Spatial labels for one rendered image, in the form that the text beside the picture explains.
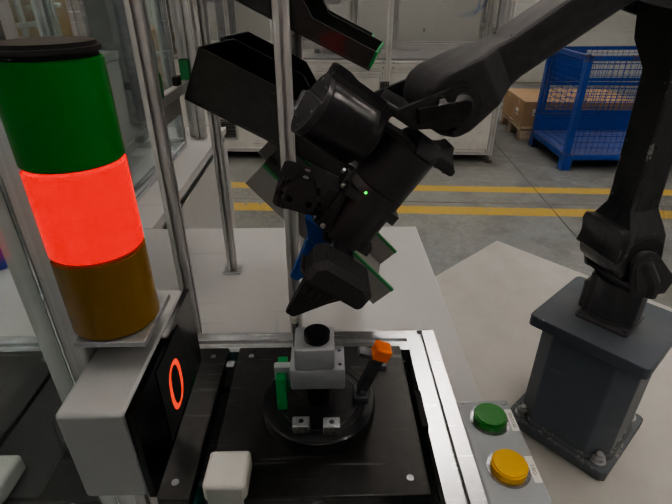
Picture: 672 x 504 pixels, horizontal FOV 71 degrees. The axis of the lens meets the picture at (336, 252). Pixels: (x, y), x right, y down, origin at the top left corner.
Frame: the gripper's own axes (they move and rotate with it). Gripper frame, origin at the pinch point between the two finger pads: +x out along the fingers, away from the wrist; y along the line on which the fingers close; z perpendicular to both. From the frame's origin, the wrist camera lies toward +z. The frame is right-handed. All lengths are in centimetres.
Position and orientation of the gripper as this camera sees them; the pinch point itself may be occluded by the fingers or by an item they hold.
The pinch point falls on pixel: (309, 272)
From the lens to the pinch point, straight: 50.2
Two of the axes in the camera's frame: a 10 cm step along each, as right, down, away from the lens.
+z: -8.2, -5.0, -2.9
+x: -5.8, 7.2, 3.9
